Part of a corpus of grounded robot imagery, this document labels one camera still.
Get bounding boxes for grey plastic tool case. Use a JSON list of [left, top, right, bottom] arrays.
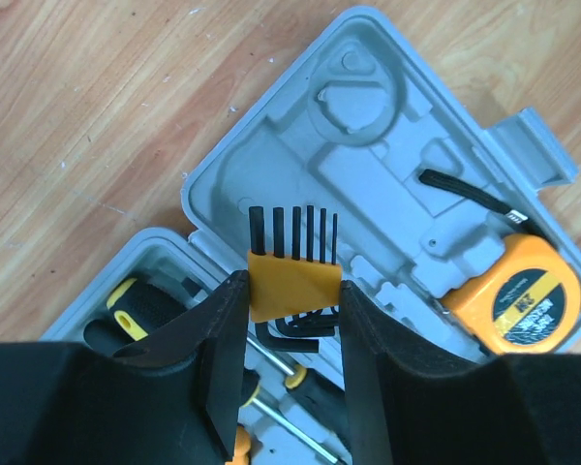
[[41, 7, 581, 464]]

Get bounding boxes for orange black pliers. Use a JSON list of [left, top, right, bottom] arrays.
[[231, 424, 252, 465]]

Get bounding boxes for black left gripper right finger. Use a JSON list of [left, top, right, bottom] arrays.
[[340, 281, 581, 464]]

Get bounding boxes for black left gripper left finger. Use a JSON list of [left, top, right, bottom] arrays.
[[0, 270, 249, 464]]

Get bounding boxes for phillips screwdriver black yellow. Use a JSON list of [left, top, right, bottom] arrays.
[[81, 273, 210, 357]]

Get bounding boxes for flathead screwdriver black yellow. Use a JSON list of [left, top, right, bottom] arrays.
[[247, 335, 351, 450]]

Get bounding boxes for hex key set orange holder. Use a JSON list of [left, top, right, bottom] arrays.
[[247, 205, 343, 354]]

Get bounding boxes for yellow tape measure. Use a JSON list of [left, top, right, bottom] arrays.
[[418, 169, 581, 355]]

